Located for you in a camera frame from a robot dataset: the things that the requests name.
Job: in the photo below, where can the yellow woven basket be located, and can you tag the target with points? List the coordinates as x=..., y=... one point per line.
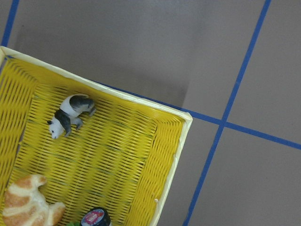
x=123, y=158

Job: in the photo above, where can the panda figurine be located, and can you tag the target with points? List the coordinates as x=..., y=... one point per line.
x=68, y=113

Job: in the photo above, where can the small battery can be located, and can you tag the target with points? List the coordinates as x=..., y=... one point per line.
x=97, y=216

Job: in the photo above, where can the toy croissant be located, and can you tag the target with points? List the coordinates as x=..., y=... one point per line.
x=25, y=205

